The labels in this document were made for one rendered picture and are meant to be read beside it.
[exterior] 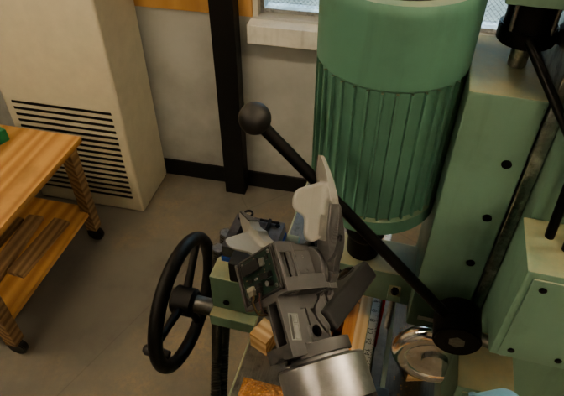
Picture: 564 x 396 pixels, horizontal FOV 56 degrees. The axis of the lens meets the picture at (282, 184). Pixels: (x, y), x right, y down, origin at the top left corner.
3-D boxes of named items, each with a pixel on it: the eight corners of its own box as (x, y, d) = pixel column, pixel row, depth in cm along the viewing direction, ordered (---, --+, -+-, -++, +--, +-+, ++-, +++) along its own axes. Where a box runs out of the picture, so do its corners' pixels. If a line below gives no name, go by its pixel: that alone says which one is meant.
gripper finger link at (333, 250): (341, 205, 54) (327, 289, 55) (351, 206, 55) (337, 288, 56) (309, 198, 58) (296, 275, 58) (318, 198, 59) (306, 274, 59)
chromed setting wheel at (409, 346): (387, 358, 82) (399, 311, 74) (469, 377, 80) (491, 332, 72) (384, 375, 80) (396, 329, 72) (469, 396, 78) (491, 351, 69)
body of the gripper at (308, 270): (274, 233, 53) (308, 355, 48) (331, 233, 58) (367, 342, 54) (231, 260, 57) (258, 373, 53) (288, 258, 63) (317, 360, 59)
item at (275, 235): (237, 226, 103) (235, 206, 100) (291, 237, 101) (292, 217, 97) (213, 278, 94) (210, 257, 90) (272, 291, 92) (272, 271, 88)
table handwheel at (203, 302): (210, 227, 123) (157, 230, 95) (292, 245, 119) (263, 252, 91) (185, 350, 122) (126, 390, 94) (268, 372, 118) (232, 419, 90)
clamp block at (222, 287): (237, 251, 110) (235, 221, 104) (300, 264, 108) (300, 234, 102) (211, 308, 100) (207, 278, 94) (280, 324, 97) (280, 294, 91)
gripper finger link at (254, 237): (211, 210, 64) (253, 251, 57) (249, 211, 68) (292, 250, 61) (203, 232, 65) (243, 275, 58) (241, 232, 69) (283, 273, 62)
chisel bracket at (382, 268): (332, 262, 93) (335, 229, 88) (412, 278, 90) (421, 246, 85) (323, 294, 88) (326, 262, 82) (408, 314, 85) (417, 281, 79)
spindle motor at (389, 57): (324, 147, 84) (337, -60, 63) (436, 165, 80) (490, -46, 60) (296, 223, 71) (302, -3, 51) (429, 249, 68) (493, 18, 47)
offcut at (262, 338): (279, 340, 91) (279, 327, 89) (266, 356, 89) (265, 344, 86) (264, 329, 93) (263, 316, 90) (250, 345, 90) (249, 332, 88)
